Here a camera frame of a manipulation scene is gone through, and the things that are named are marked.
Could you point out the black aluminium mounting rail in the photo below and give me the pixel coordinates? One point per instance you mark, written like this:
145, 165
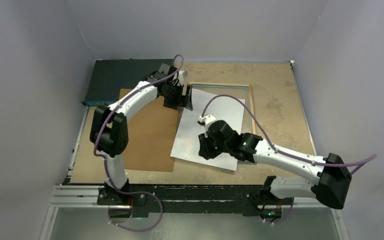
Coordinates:
245, 200

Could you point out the dark blue flat box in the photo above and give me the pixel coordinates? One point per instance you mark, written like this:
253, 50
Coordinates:
109, 76

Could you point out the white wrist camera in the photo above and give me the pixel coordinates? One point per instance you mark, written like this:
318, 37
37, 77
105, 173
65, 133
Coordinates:
206, 122
180, 77

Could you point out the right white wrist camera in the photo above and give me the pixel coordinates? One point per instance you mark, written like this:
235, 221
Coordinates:
206, 122

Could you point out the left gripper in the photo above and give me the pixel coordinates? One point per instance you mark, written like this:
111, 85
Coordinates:
173, 104

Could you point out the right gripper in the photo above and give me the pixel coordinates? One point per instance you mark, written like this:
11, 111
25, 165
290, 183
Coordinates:
206, 150

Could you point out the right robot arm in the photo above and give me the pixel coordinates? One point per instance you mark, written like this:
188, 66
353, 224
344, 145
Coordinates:
325, 179

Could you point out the brown backing board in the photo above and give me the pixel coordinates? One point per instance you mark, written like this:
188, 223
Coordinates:
151, 135

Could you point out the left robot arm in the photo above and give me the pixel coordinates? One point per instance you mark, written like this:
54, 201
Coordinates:
109, 130

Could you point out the blue wooden picture frame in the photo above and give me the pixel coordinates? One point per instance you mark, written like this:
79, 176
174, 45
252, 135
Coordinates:
222, 108

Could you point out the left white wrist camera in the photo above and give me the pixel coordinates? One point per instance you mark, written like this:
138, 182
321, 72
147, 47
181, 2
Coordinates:
180, 77

